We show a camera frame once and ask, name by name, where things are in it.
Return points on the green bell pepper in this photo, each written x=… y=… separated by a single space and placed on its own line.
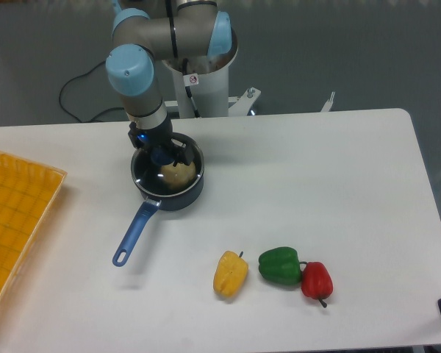
x=281 y=266

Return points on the red bell pepper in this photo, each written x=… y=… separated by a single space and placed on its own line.
x=316 y=282

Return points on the round bread bun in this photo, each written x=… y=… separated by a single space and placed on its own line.
x=177 y=176

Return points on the yellow bell pepper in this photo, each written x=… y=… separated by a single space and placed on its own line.
x=230 y=274

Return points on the glass pot lid blue knob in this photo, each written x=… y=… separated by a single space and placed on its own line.
x=144 y=172

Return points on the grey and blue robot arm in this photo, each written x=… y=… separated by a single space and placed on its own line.
x=144 y=32

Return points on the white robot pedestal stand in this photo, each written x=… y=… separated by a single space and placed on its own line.
x=201 y=86

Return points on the yellow woven basket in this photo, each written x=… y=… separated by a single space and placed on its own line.
x=27 y=191

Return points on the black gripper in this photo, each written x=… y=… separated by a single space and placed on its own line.
x=157 y=142

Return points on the dark pot with blue handle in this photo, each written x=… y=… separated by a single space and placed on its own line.
x=149 y=206

